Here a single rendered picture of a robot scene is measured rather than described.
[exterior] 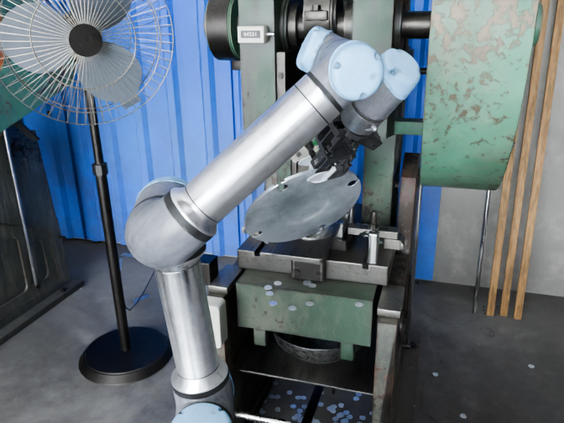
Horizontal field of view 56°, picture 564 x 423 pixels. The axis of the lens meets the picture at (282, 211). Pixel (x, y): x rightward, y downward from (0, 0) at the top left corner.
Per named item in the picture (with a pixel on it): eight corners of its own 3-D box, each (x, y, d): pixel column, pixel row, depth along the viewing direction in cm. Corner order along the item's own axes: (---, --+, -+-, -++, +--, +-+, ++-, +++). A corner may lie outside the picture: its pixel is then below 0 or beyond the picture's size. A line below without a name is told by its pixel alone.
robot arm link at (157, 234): (95, 259, 76) (355, 17, 67) (111, 230, 86) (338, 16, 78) (154, 309, 80) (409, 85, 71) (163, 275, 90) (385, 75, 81)
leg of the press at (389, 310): (404, 515, 153) (430, 228, 121) (363, 506, 156) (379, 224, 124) (420, 337, 235) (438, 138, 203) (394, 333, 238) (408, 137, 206)
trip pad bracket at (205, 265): (213, 320, 155) (209, 260, 148) (184, 315, 158) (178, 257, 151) (221, 310, 161) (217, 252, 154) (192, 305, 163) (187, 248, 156)
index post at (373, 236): (377, 264, 147) (378, 232, 144) (366, 263, 148) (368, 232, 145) (378, 259, 150) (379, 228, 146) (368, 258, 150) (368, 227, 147)
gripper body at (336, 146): (297, 144, 105) (326, 107, 95) (331, 138, 110) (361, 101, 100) (314, 176, 103) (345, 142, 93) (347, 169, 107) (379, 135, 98)
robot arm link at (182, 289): (178, 458, 104) (117, 201, 84) (184, 405, 118) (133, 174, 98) (238, 449, 105) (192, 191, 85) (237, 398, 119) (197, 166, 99)
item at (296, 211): (373, 202, 133) (373, 200, 134) (340, 151, 109) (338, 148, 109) (275, 254, 139) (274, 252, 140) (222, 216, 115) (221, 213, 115)
